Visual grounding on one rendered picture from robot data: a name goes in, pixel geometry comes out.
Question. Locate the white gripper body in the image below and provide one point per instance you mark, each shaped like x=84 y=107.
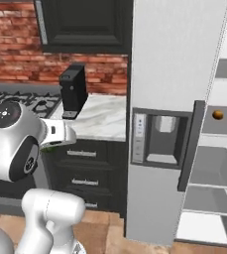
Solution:
x=68 y=136

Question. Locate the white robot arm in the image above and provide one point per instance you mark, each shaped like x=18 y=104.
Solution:
x=9 y=149

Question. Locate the dark upper cupboard door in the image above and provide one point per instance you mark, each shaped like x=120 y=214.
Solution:
x=85 y=23

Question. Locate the grey fridge door with dispenser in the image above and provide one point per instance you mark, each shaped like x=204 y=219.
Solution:
x=164 y=66

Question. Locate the grey fridge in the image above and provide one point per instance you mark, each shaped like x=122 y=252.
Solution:
x=171 y=49

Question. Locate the small orange-brown round fruit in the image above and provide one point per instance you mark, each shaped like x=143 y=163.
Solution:
x=218 y=114

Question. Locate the dark drawer front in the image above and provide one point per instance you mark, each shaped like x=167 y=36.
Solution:
x=105 y=153
x=108 y=201
x=108 y=182

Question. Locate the black coffee machine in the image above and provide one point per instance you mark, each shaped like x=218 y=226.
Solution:
x=72 y=89

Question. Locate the black gas hob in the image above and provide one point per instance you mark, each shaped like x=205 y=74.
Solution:
x=35 y=101

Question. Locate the black oven front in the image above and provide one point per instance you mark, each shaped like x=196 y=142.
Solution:
x=6 y=188

